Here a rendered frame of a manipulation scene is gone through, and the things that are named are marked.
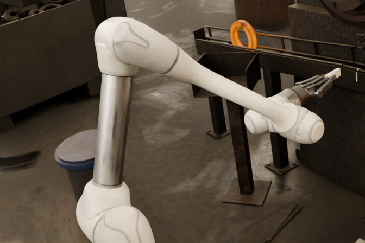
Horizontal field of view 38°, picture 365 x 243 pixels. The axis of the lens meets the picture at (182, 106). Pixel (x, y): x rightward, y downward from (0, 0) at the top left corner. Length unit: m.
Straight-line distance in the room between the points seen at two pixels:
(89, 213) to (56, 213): 1.14
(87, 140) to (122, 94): 0.92
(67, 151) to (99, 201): 0.81
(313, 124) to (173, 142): 1.67
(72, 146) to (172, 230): 0.62
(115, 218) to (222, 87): 0.51
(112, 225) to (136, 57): 0.50
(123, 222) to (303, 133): 0.62
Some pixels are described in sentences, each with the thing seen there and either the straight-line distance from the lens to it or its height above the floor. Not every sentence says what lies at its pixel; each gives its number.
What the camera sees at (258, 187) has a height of 0.01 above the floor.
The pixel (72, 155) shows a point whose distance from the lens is 2.46.
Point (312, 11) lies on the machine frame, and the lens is 2.38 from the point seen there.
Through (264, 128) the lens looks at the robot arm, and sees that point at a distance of 1.80.
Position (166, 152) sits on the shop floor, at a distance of 3.14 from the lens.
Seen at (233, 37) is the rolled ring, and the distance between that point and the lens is 2.74.
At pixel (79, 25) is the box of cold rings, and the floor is 0.56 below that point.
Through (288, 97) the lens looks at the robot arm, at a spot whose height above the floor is 0.76.
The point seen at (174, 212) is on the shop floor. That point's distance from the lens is 2.65.
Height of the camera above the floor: 1.59
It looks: 26 degrees down
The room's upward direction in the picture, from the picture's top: 11 degrees counter-clockwise
